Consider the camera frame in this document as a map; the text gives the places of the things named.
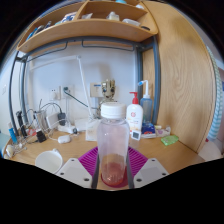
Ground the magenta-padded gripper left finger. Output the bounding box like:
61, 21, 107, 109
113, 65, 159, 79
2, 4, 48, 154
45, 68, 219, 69
55, 146, 101, 190

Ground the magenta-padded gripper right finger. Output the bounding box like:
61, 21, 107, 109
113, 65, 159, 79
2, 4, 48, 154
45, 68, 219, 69
126, 146, 170, 190

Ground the clear white-capped drink bottle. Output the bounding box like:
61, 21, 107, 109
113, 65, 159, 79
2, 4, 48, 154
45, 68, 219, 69
96, 101, 131, 188

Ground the white paper cup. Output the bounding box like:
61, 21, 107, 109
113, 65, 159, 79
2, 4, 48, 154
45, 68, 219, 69
34, 148, 64, 175

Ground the white earbuds case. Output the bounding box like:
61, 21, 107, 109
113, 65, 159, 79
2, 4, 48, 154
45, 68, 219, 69
57, 134, 72, 144

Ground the green packet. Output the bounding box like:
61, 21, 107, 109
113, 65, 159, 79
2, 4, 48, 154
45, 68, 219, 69
160, 134, 180, 146

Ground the small white thermometer display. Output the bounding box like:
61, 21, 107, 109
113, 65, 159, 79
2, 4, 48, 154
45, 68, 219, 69
130, 129, 141, 141

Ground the white pink packet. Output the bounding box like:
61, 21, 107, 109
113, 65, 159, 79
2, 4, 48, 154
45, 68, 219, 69
154, 125, 172, 138

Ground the small blue box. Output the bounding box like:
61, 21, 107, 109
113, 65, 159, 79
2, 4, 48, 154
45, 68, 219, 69
141, 123, 156, 135

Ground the white power strip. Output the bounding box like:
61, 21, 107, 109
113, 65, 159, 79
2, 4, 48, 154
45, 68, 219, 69
57, 123, 78, 134

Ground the black plug adapter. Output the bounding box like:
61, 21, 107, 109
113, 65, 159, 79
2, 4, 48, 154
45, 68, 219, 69
35, 130, 47, 143

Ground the black charger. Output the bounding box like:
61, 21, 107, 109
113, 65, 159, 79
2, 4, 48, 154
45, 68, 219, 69
57, 112, 67, 127

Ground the white red-pump lotion bottle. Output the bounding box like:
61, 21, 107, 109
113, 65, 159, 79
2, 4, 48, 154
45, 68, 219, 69
125, 91, 144, 134

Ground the blue white-nozzle spray bottle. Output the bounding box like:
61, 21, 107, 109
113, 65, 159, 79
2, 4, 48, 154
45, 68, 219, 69
137, 79, 154, 126

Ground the black cylinder device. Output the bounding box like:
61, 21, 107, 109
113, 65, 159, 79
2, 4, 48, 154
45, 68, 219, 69
15, 110, 28, 138

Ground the bed with light bedding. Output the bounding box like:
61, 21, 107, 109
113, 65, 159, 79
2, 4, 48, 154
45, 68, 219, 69
0, 132, 11, 159

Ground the white desk lamp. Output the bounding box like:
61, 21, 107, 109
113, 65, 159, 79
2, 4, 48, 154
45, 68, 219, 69
29, 54, 95, 119

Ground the brown tree figurine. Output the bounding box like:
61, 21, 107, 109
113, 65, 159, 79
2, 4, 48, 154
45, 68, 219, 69
99, 78, 117, 108

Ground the striped teal towel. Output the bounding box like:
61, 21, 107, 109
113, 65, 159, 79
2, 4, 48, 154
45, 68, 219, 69
206, 46, 224, 141

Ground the wooden cabinet side panel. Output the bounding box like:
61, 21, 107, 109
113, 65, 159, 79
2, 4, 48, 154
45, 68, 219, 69
143, 0, 218, 154

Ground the wooden shelf unit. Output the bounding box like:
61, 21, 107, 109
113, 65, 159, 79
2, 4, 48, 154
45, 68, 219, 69
16, 0, 159, 54

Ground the black power cable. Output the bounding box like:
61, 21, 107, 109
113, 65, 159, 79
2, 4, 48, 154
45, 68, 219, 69
64, 89, 92, 110

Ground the white wall outlet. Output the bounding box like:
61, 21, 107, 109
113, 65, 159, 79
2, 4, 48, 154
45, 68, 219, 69
61, 84, 74, 99
49, 87, 61, 101

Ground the white wall box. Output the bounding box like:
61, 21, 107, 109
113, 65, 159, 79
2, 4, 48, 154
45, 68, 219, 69
89, 82, 104, 98

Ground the grey metal desk frame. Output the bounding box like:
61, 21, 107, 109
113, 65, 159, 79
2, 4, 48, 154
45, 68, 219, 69
8, 35, 162, 134

